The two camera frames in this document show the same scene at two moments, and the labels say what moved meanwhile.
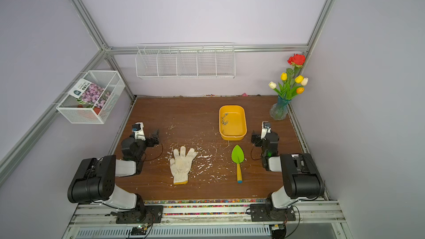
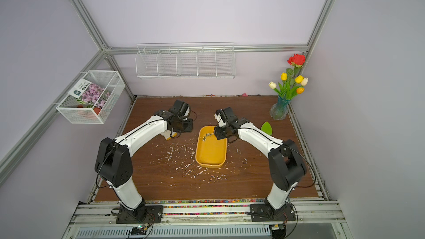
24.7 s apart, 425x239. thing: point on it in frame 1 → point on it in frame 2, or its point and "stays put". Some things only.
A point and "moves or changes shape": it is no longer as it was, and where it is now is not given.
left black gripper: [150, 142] → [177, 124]
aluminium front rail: [320, 220] stays put
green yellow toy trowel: [238, 156] → [267, 128]
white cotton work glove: [180, 166] → [167, 134]
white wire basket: [91, 99] stays put
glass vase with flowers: [291, 85] stays put
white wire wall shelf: [214, 60] stays put
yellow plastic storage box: [232, 122] moves or changes shape
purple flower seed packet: [89, 94] stays put
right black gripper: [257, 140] → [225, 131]
